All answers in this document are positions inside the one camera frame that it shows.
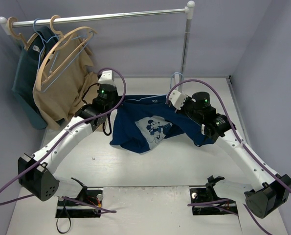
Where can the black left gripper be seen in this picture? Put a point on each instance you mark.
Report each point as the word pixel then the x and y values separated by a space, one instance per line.
pixel 99 102

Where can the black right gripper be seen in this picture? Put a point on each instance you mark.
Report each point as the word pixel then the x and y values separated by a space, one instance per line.
pixel 187 105

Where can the light blue wire hanger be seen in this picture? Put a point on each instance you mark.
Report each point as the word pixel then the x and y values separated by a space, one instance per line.
pixel 46 38
pixel 58 57
pixel 153 89

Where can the blue Mickey Mouse t-shirt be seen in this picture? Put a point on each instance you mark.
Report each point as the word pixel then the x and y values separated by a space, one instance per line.
pixel 143 121

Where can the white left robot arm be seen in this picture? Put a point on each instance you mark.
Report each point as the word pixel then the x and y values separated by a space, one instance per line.
pixel 37 171

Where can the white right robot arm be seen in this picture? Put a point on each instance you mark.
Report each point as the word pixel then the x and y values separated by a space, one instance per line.
pixel 266 191

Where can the beige hanging shirt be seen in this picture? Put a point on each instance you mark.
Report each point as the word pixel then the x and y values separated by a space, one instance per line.
pixel 64 97

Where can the dark teal hanging shirt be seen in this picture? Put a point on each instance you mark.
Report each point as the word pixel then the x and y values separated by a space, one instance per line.
pixel 23 85

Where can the wooden hanger with beige shirt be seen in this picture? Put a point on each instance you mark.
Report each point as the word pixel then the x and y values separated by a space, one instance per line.
pixel 62 43

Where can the silver clothes rack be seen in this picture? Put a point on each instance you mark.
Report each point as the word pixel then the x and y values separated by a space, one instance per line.
pixel 9 24

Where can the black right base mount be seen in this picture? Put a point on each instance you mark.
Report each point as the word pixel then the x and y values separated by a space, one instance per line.
pixel 206 202

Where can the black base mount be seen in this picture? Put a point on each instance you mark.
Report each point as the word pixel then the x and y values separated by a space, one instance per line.
pixel 90 198
pixel 206 202

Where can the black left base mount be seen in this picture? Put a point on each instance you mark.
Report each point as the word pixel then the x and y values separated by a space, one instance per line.
pixel 90 198

